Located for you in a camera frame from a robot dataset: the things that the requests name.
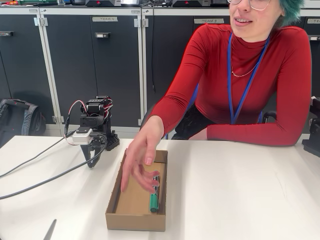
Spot person's right forearm red sleeve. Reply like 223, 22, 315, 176
149, 82, 198, 140

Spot person's left forearm red sleeve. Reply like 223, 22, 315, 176
206, 119, 305, 148

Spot person in red sweater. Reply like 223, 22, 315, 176
172, 0, 313, 141

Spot person's right hand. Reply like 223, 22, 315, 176
120, 115, 166, 195

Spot shallow cardboard box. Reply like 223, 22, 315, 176
104, 149, 169, 233

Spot dark grey cabinet door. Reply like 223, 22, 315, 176
144, 15, 232, 118
43, 14, 143, 127
0, 14, 55, 123
301, 16, 320, 101

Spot dark grey backpack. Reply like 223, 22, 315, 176
0, 97, 47, 148

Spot grey pointed object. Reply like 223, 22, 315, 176
42, 218, 58, 240

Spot team four tape label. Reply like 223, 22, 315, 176
91, 16, 118, 23

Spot black case red logo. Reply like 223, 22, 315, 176
85, 0, 123, 8
171, 0, 212, 8

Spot team three tape label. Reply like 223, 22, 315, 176
193, 18, 232, 25

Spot thin rimmed glasses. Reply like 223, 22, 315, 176
226, 0, 272, 11

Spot white gripper camera box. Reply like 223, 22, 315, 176
72, 126, 92, 145

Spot grey cable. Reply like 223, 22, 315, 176
0, 136, 70, 179
0, 133, 109, 200

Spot red white servo wire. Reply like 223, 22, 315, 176
68, 100, 87, 120

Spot blue lanyard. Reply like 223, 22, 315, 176
226, 32, 271, 125

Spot thin chain necklace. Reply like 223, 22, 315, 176
230, 59, 260, 78

